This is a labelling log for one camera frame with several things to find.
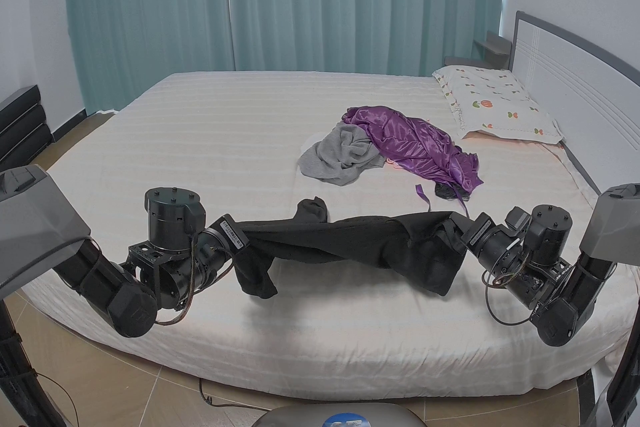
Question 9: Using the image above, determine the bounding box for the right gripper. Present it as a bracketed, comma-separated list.
[461, 213, 523, 272]

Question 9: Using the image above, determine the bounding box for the black cable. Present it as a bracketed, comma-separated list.
[154, 235, 236, 328]
[198, 377, 271, 411]
[20, 366, 77, 427]
[482, 271, 533, 327]

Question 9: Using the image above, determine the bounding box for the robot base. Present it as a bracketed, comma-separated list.
[250, 406, 426, 427]

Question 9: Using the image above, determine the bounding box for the black T-shirt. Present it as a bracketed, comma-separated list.
[234, 196, 473, 300]

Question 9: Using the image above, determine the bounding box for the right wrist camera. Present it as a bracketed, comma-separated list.
[504, 208, 532, 234]

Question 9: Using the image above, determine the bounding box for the purple satin garment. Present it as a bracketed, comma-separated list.
[341, 105, 485, 216]

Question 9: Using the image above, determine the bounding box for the grey bedside table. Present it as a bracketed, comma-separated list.
[444, 31, 513, 71]

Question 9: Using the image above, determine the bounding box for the grey garment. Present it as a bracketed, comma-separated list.
[298, 122, 387, 186]

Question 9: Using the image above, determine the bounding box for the black lace garment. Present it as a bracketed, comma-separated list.
[434, 182, 473, 204]

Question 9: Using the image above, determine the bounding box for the white printed pillow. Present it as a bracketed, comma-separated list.
[432, 66, 565, 144]

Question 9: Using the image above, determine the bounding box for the black chest of drawers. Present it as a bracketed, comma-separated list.
[0, 85, 53, 173]

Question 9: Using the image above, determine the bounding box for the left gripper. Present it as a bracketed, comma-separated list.
[196, 213, 250, 272]

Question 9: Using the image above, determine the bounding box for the bed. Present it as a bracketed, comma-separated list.
[19, 11, 640, 403]

